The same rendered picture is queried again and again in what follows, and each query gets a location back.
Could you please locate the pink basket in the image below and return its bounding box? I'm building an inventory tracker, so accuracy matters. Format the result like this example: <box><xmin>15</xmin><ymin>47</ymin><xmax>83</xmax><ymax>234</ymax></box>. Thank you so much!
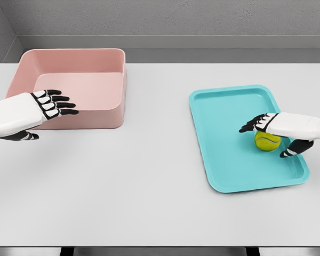
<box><xmin>5</xmin><ymin>48</ymin><xmax>127</xmax><ymax>130</ymax></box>

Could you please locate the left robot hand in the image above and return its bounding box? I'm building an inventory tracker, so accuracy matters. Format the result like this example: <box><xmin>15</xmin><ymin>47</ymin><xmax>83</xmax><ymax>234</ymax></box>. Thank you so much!
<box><xmin>0</xmin><ymin>89</ymin><xmax>79</xmax><ymax>142</ymax></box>

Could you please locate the blue tray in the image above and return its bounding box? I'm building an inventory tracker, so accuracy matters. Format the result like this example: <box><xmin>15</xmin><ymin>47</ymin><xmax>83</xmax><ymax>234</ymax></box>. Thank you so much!
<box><xmin>188</xmin><ymin>84</ymin><xmax>310</xmax><ymax>194</ymax></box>

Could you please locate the yellow-green tennis ball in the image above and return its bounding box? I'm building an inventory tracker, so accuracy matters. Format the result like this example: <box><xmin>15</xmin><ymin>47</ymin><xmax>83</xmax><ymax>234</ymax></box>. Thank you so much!
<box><xmin>254</xmin><ymin>130</ymin><xmax>281</xmax><ymax>153</ymax></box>

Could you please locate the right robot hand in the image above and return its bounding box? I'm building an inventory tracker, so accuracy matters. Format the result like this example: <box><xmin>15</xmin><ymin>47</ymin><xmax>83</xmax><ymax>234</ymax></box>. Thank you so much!
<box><xmin>238</xmin><ymin>112</ymin><xmax>319</xmax><ymax>159</ymax></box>

